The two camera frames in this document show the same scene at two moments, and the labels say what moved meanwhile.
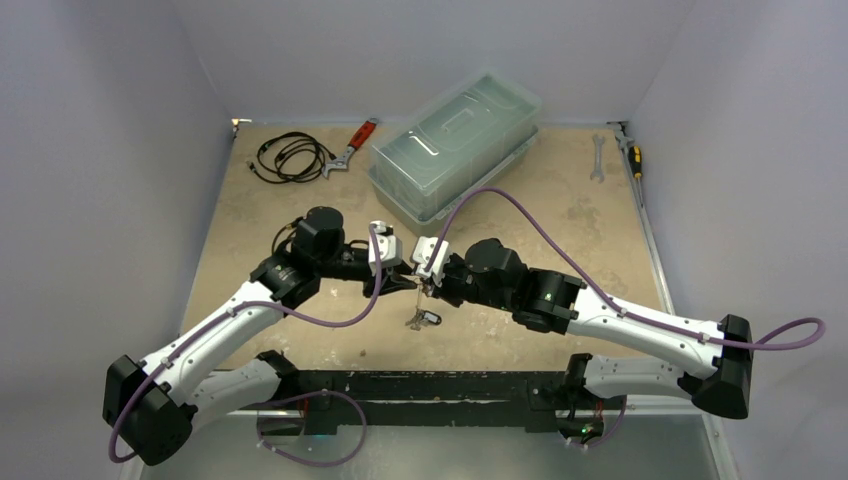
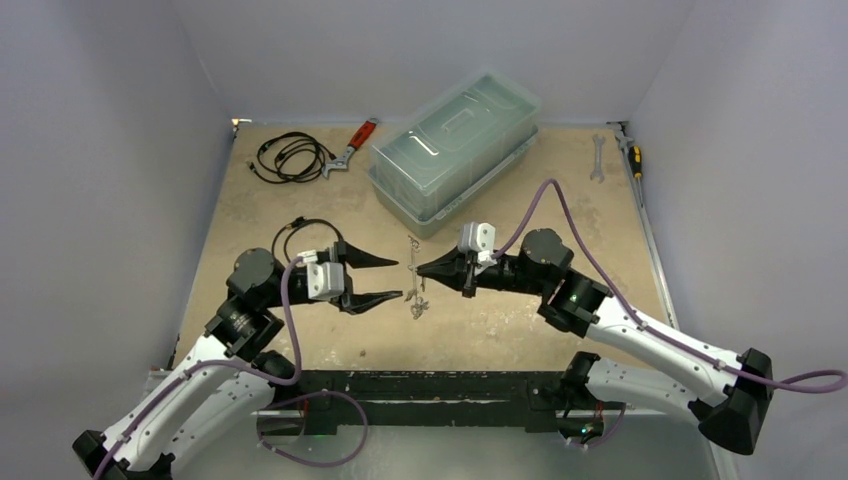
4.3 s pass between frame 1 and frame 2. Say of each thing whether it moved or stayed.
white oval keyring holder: moved
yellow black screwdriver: stayed
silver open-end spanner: stayed
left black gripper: moved
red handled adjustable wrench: stayed
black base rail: stayed
